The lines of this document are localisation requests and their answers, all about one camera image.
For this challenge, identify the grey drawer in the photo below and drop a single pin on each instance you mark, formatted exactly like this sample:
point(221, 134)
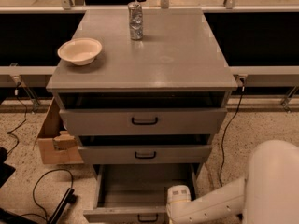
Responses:
point(93, 122)
point(137, 194)
point(152, 154)

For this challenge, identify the silver drink can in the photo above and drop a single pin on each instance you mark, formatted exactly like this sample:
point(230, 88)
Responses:
point(135, 20)

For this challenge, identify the grey top drawer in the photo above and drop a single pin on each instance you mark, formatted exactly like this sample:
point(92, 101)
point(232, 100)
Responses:
point(93, 122)

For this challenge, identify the white bowl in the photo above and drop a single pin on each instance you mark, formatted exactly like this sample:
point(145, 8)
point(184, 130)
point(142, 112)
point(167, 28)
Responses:
point(80, 51)

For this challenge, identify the cardboard box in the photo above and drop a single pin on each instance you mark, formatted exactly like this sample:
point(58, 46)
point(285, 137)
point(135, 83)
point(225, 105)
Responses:
point(56, 145)

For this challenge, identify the grey bottom drawer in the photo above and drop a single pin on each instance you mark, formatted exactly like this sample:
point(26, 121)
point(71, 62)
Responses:
point(137, 194)

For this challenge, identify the grey drawer cabinet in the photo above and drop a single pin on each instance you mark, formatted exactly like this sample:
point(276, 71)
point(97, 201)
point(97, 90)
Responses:
point(177, 64)

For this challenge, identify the black stand leg left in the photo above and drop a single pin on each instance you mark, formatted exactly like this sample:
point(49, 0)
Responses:
point(10, 218)

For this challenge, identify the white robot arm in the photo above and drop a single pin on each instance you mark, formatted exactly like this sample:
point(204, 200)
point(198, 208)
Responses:
point(268, 192)

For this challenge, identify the grey middle drawer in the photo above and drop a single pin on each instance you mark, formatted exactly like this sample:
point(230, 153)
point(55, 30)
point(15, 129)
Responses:
point(152, 154)

